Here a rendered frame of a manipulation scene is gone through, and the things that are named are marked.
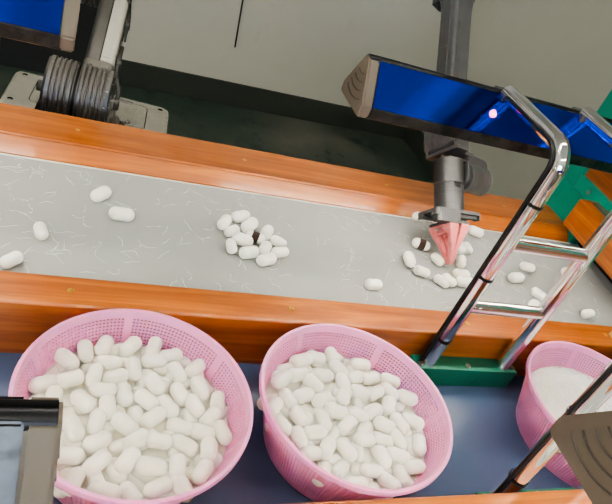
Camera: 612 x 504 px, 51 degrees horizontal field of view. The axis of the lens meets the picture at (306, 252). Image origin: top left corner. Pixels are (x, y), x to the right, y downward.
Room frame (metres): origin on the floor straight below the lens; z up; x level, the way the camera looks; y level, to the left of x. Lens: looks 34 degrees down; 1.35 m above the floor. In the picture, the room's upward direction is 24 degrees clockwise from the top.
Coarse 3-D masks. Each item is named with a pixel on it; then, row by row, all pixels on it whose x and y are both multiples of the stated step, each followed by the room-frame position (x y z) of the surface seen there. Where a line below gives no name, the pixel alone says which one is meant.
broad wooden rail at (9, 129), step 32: (0, 128) 0.83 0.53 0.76; (32, 128) 0.87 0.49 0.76; (64, 128) 0.91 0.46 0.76; (96, 128) 0.95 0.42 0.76; (128, 128) 1.00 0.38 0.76; (64, 160) 0.86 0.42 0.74; (96, 160) 0.89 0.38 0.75; (128, 160) 0.92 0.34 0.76; (160, 160) 0.95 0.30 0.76; (192, 160) 0.99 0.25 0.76; (224, 160) 1.04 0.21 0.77; (256, 160) 1.09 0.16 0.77; (288, 160) 1.14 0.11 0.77; (256, 192) 1.02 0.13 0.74; (288, 192) 1.05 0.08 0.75; (320, 192) 1.09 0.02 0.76; (352, 192) 1.13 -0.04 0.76; (384, 192) 1.18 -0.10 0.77; (416, 192) 1.25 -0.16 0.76; (480, 224) 1.27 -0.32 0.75; (544, 224) 1.37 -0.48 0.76
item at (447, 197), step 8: (440, 184) 1.12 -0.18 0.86; (448, 184) 1.12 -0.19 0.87; (440, 192) 1.11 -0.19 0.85; (448, 192) 1.11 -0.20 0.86; (456, 192) 1.11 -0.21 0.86; (440, 200) 1.10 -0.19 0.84; (448, 200) 1.10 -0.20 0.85; (456, 200) 1.10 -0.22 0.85; (432, 208) 1.07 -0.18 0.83; (440, 208) 1.07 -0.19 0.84; (448, 208) 1.08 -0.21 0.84; (456, 208) 1.09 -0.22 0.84; (424, 216) 1.09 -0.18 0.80; (464, 216) 1.10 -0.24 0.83; (472, 216) 1.11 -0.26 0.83
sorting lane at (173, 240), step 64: (0, 192) 0.72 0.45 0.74; (64, 192) 0.78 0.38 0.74; (128, 192) 0.85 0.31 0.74; (192, 192) 0.93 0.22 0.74; (0, 256) 0.60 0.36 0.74; (64, 256) 0.65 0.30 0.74; (128, 256) 0.71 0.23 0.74; (192, 256) 0.77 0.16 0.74; (320, 256) 0.91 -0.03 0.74; (384, 256) 1.00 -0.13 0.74; (512, 256) 1.21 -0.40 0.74; (576, 320) 1.07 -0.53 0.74
